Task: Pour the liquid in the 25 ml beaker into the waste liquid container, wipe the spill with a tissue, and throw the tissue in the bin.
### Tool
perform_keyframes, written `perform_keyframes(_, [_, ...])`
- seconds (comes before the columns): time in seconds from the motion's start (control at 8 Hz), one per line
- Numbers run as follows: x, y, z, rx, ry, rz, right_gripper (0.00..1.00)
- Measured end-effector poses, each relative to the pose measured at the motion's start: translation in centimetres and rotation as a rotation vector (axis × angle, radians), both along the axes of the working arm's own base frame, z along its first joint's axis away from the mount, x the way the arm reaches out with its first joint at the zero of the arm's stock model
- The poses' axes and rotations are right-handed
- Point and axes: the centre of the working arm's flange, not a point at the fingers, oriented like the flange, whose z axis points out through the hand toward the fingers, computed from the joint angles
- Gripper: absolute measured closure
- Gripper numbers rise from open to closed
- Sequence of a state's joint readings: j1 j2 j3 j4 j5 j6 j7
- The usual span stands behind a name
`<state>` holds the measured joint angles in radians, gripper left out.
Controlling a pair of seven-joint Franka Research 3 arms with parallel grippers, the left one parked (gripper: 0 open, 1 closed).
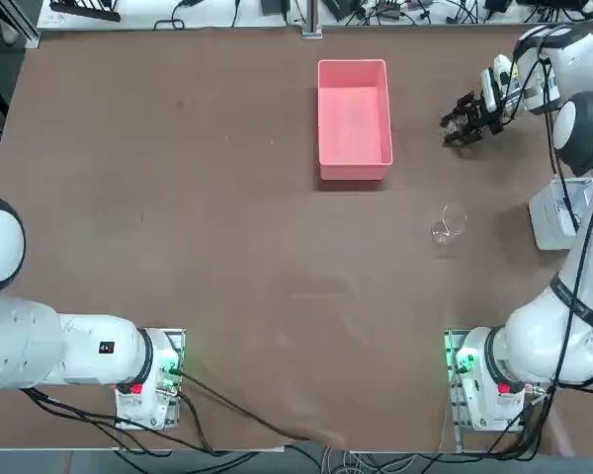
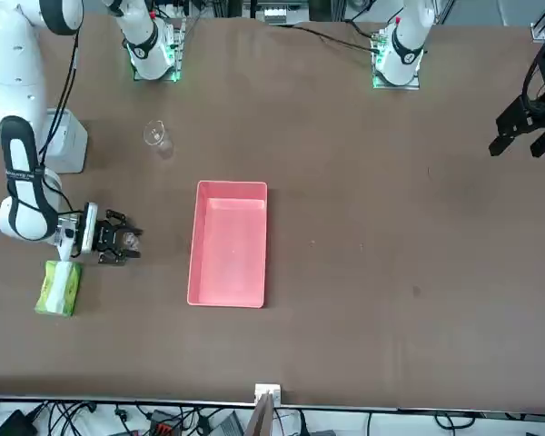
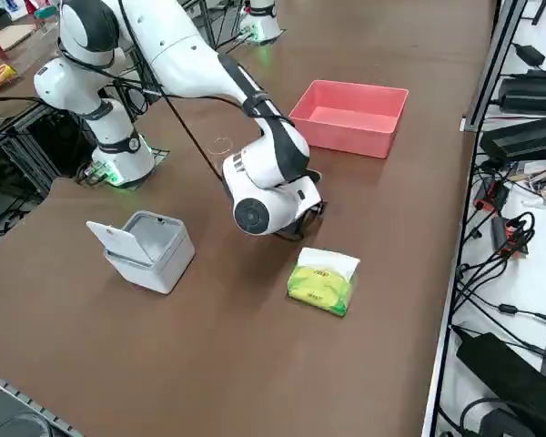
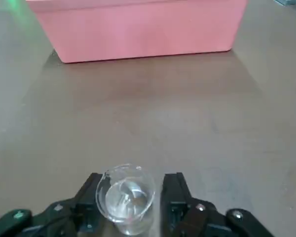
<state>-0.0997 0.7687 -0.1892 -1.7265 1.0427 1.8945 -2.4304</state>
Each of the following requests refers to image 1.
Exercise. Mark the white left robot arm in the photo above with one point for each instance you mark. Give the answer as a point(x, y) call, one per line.
point(29, 345)

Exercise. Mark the large clear glass beaker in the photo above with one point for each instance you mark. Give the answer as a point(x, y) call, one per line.
point(447, 227)

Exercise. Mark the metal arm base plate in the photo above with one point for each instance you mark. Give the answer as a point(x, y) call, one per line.
point(178, 340)
point(450, 410)

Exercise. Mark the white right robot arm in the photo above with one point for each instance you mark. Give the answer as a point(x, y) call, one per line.
point(538, 321)

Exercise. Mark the green tissue pack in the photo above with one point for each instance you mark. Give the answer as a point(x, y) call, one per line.
point(501, 63)

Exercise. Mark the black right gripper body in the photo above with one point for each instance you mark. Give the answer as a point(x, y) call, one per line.
point(486, 116)

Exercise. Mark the person's white shoe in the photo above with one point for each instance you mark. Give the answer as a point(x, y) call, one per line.
point(10, 34)

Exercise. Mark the white lidded trash bin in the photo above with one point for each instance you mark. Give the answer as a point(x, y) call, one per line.
point(548, 222)

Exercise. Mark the aluminium frame profile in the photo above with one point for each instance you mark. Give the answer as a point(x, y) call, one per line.
point(25, 29)

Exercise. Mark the pink plastic rectangular container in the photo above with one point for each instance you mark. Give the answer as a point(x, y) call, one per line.
point(353, 123)

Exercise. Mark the black comb-shaped rack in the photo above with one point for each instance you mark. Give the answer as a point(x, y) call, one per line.
point(106, 16)

